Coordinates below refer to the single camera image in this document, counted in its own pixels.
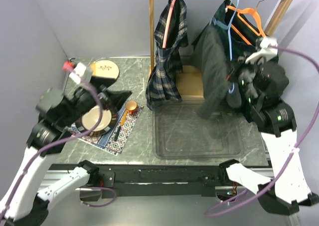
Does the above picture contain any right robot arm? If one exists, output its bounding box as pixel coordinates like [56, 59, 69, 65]
[218, 61, 319, 216]

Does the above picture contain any orange plastic hanger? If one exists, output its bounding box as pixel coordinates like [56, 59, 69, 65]
[225, 4, 266, 46]

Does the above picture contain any dark grey dotted skirt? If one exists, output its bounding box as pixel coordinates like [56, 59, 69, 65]
[191, 24, 242, 118]

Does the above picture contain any blue patterned placemat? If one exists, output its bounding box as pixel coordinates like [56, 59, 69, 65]
[79, 105, 144, 156]

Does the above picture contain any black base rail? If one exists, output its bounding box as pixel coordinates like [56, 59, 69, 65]
[88, 165, 239, 199]

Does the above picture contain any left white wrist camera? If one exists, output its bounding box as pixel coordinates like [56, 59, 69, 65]
[62, 61, 93, 85]

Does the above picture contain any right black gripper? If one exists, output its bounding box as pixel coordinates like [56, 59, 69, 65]
[226, 52, 264, 108]

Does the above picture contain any navy beige plaid skirt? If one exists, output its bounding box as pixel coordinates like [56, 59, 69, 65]
[146, 0, 188, 110]

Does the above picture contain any clear plastic bin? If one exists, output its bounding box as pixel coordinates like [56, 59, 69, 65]
[152, 101, 244, 160]

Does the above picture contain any copper cup with handle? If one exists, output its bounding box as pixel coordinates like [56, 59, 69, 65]
[120, 100, 138, 126]

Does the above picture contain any pink hanger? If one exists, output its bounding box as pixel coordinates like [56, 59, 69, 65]
[162, 0, 180, 48]

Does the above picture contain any green navy plaid skirt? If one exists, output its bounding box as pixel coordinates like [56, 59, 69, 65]
[214, 0, 279, 107]

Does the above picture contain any beige round plate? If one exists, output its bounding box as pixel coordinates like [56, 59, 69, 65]
[90, 60, 120, 80]

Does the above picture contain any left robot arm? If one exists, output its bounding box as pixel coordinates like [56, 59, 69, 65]
[0, 86, 132, 226]

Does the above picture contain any black rimmed plate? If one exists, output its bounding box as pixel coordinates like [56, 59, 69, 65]
[74, 105, 118, 137]

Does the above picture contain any light blue wire hanger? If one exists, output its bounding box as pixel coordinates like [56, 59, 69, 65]
[211, 0, 241, 94]

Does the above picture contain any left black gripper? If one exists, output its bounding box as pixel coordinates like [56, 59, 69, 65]
[62, 73, 133, 125]

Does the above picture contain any wooden clothes rack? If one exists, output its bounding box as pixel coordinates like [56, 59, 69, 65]
[149, 0, 293, 100]

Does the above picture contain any dark green pen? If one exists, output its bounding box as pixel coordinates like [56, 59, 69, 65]
[114, 126, 121, 141]

